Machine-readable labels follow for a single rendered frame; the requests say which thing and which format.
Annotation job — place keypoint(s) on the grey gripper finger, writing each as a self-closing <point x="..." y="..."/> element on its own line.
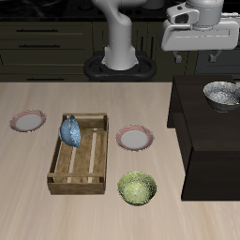
<point x="178" y="56"/>
<point x="215" y="56"/>

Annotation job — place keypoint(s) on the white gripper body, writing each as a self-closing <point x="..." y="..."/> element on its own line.
<point x="200" y="39"/>

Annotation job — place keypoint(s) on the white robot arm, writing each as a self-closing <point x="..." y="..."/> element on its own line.
<point x="118" y="37"/>

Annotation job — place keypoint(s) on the black bowl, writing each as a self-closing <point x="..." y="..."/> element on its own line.
<point x="222" y="96"/>

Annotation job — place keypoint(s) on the red rimmed white plate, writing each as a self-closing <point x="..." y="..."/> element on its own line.
<point x="134" y="138"/>
<point x="27" y="121"/>

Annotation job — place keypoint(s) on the blue bowl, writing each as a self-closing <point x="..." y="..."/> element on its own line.
<point x="70" y="131"/>

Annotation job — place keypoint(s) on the green bowl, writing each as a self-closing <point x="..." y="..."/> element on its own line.
<point x="137" y="188"/>

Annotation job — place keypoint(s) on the dark wooden cabinet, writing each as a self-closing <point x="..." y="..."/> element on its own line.
<point x="209" y="140"/>

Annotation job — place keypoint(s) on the dark kitchen cupboards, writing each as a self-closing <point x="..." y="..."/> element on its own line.
<point x="47" y="50"/>

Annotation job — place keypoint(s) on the wooden slat tray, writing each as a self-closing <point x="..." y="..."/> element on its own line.
<point x="79" y="156"/>

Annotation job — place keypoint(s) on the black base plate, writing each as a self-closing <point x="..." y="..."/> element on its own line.
<point x="93" y="69"/>

